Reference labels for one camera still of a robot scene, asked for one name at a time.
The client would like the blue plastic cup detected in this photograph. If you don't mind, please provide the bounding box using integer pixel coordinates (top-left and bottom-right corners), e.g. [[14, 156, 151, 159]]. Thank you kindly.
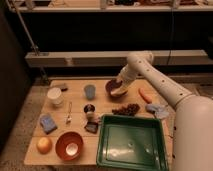
[[84, 84, 96, 100]]

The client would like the orange carrot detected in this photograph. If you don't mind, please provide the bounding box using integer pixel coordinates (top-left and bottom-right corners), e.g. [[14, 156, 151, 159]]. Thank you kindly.
[[138, 88, 152, 104]]

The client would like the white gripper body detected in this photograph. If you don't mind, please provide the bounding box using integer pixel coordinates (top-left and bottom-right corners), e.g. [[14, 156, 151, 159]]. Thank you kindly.
[[116, 68, 134, 89]]

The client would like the white paper cup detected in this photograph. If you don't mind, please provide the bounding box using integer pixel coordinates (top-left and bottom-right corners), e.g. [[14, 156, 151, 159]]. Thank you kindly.
[[47, 87, 63, 106]]

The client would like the orange fruit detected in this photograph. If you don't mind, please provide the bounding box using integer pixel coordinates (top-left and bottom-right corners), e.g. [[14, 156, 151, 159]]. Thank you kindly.
[[36, 137, 52, 154]]

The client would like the dark grey block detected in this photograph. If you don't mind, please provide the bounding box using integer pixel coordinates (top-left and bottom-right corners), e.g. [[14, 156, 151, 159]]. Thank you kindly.
[[50, 83, 68, 91]]

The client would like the small metal cup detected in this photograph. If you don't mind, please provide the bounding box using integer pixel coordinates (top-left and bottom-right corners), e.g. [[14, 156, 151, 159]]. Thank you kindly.
[[84, 104, 95, 114]]

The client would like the dark maroon bowl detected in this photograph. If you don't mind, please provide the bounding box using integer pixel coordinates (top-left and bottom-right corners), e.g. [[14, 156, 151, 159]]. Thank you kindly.
[[105, 79, 126, 98]]

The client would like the white metal shelf beam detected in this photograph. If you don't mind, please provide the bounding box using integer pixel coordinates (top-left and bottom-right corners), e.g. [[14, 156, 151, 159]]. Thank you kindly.
[[25, 50, 213, 68]]

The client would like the metal spoon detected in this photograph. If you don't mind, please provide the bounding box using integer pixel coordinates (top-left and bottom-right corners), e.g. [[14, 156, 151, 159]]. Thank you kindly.
[[66, 102, 72, 124]]

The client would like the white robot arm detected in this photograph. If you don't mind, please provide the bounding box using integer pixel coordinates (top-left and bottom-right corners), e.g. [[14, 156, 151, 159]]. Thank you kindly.
[[114, 51, 213, 171]]

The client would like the bunch of dark grapes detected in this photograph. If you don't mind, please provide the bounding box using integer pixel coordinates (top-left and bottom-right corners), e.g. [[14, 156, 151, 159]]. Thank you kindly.
[[112, 103, 140, 116]]

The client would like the blue sponge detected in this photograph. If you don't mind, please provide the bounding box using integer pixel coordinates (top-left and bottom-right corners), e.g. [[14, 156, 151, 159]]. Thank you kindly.
[[40, 114, 57, 134]]

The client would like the orange bowl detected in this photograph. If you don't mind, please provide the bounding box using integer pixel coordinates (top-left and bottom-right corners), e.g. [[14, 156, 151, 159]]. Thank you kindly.
[[55, 132, 84, 161]]

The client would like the small dark box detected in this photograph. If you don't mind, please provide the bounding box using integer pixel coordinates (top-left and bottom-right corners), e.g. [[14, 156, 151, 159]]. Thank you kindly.
[[85, 122, 99, 134]]

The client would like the yellow corn cob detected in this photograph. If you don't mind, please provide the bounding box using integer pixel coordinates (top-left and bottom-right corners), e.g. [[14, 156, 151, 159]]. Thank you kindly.
[[111, 87, 128, 97]]

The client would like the green plastic tray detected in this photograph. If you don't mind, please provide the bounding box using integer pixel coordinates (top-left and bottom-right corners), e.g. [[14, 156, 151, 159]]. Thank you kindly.
[[96, 115, 169, 171]]

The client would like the light blue towel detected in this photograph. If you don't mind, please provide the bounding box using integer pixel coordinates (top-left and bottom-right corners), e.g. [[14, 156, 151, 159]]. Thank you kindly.
[[145, 104, 169, 119]]

